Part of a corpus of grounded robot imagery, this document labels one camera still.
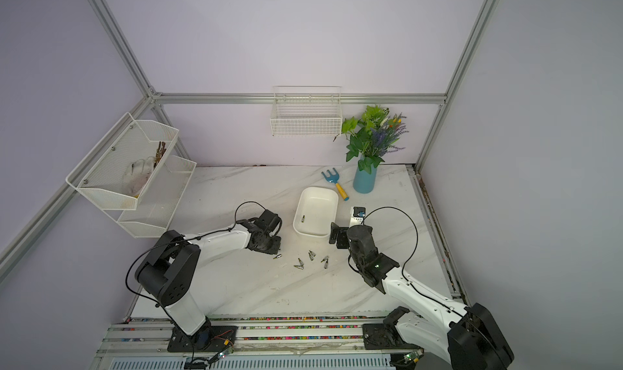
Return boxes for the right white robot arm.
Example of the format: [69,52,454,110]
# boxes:
[329,224,515,369]

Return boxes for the white plastic storage box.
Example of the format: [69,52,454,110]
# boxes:
[293,187,340,240]

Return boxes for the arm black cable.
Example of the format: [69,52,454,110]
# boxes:
[125,200,269,322]
[347,205,507,370]

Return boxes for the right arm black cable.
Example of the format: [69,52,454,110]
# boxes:
[347,205,507,370]

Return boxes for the white wire wall basket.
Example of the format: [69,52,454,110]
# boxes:
[270,85,343,137]

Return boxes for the aluminium frame corner post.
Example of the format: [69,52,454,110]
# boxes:
[414,0,501,175]

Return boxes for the white mesh shelf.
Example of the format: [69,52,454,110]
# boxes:
[117,155,196,239]
[66,113,178,210]

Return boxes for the artificial green plant bouquet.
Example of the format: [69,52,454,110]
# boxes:
[340,105,408,175]

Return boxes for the teal yellow toy rake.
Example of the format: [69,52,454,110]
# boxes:
[321,168,350,201]

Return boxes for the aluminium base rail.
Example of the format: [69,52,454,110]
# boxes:
[96,315,495,356]

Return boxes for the lower white mesh shelf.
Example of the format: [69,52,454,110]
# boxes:
[117,155,196,239]

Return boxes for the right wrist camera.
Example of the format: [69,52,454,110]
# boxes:
[349,206,367,227]

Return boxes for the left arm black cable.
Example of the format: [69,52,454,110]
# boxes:
[125,200,269,322]

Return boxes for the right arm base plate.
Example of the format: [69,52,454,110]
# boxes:
[362,324,420,351]

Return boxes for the clear plastic bag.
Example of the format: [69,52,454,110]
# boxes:
[122,157,155,198]

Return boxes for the upper white mesh shelf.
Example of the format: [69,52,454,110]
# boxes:
[66,113,178,210]

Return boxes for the brown dried twigs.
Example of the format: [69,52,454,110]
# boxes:
[153,141,166,168]

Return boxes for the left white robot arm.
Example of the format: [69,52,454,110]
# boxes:
[134,209,282,338]

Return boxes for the teal cylindrical vase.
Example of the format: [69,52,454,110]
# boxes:
[353,157,377,194]

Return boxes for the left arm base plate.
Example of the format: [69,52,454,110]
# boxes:
[167,326,238,353]

